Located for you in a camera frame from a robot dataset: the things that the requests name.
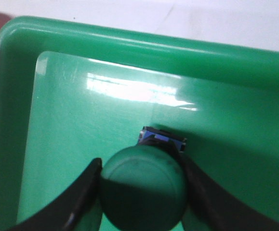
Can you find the green plastic tray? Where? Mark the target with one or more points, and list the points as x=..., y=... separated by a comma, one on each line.
x=72, y=92

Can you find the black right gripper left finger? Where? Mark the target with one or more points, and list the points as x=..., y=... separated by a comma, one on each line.
x=66, y=210

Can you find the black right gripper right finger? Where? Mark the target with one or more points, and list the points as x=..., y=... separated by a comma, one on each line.
x=220, y=209

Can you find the green mushroom push button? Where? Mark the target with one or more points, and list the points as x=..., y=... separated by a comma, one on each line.
x=143, y=187

